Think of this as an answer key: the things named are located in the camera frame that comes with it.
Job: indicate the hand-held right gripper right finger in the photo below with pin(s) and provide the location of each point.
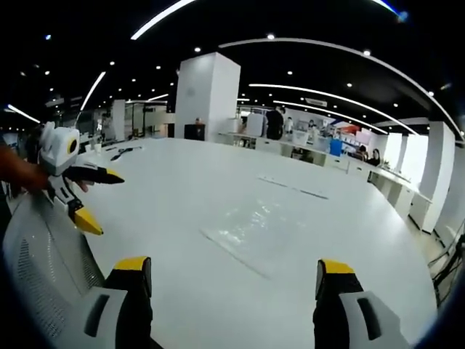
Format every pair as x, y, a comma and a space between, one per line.
338, 291

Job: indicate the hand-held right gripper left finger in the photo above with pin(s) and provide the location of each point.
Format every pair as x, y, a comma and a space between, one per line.
135, 291

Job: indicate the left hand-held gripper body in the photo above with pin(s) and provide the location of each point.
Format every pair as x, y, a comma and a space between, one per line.
58, 147

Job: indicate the large clear food packaging bag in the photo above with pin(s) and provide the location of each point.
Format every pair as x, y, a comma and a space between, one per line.
261, 232

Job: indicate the black tool on table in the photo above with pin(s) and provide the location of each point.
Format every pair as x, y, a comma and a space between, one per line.
123, 152

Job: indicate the black cabinet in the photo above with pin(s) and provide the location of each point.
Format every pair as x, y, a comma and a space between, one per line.
194, 131

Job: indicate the white counter row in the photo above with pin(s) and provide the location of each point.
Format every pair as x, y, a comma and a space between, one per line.
396, 192

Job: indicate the white square pillar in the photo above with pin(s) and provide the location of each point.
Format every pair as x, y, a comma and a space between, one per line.
207, 94

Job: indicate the blue box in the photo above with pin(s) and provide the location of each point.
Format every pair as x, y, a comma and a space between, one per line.
336, 148

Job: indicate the white appliance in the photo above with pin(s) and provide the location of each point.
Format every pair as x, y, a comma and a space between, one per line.
255, 124

